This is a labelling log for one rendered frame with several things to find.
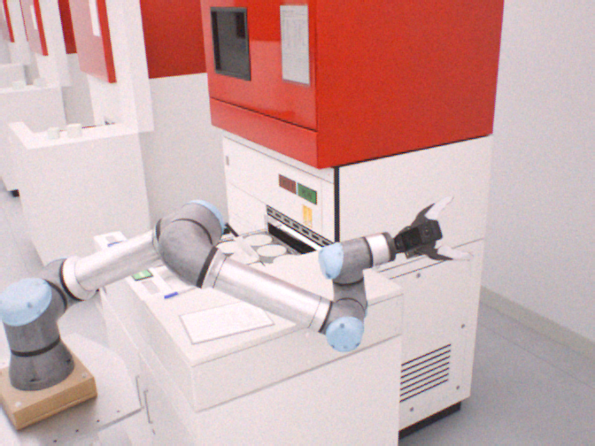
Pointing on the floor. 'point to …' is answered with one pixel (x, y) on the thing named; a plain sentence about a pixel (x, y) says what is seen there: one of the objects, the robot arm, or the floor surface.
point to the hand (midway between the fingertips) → (465, 225)
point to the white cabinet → (264, 399)
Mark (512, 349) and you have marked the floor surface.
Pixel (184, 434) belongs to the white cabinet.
